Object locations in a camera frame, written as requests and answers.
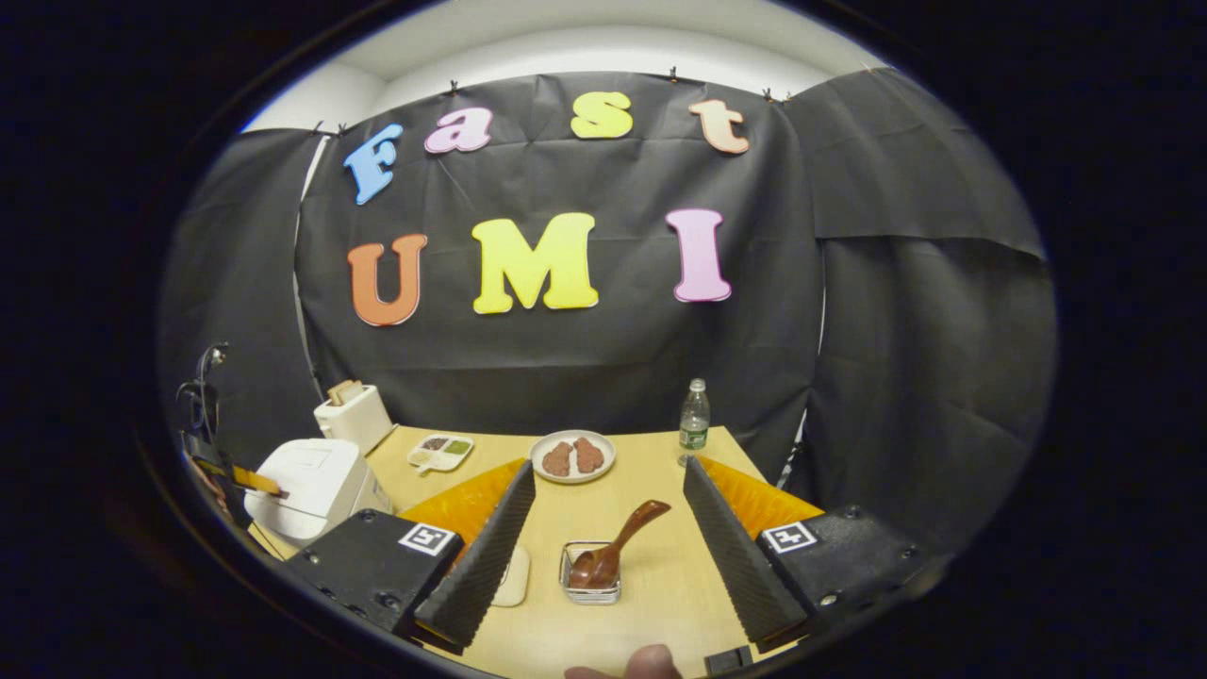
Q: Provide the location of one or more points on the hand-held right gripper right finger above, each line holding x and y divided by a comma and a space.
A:
735, 566

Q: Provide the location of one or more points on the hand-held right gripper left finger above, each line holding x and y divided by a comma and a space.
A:
481, 566

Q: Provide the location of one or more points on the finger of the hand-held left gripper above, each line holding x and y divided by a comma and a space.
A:
255, 479

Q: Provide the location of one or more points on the white rice heap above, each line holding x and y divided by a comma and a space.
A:
511, 585

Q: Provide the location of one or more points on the white rice cooker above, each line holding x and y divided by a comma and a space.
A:
321, 486

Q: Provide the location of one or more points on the brown wooden spoon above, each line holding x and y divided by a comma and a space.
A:
603, 561

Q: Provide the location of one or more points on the clear plastic tray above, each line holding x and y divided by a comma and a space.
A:
514, 580

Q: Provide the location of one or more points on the white toaster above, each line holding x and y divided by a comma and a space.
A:
358, 424

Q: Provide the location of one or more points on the toast bread slice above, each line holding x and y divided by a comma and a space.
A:
354, 389
338, 394

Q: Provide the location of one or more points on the white sectioned grain dish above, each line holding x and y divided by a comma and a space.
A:
440, 453

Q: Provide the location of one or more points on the white round plate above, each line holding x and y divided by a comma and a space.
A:
566, 479

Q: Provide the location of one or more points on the brown meat piece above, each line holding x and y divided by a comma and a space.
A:
556, 459
588, 455

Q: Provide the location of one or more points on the clear plastic water bottle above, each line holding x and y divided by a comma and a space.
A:
694, 424

